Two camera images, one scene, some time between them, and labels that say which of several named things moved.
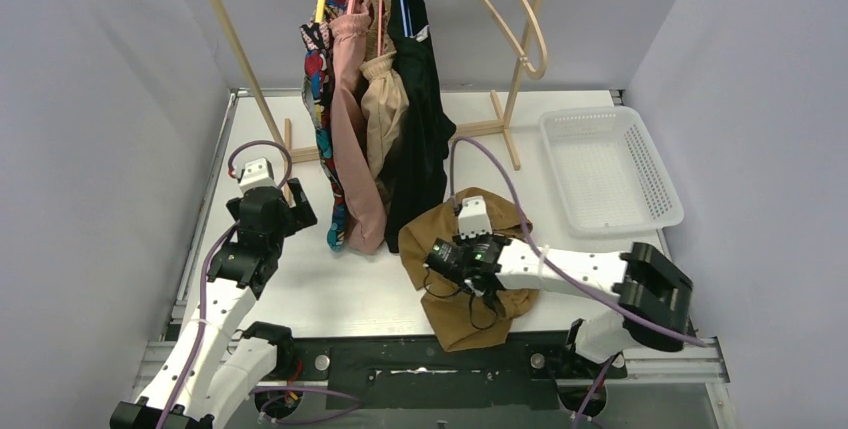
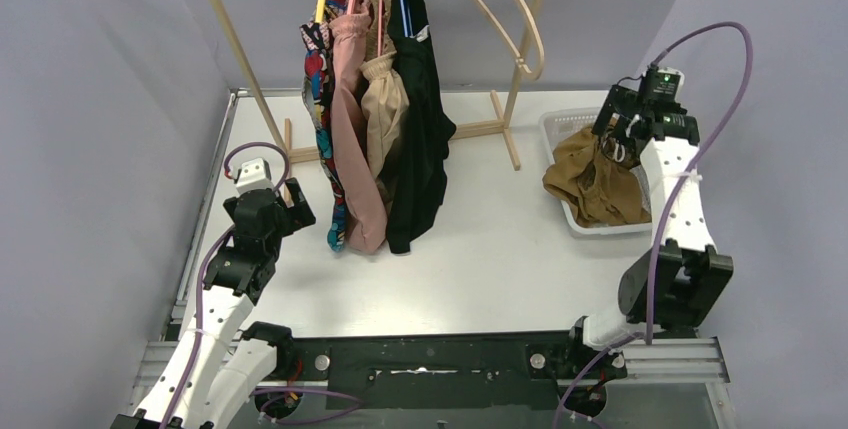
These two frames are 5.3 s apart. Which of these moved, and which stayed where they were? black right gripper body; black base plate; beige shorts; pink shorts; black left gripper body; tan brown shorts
Moved: tan brown shorts; black right gripper body
Stayed: black base plate; beige shorts; black left gripper body; pink shorts
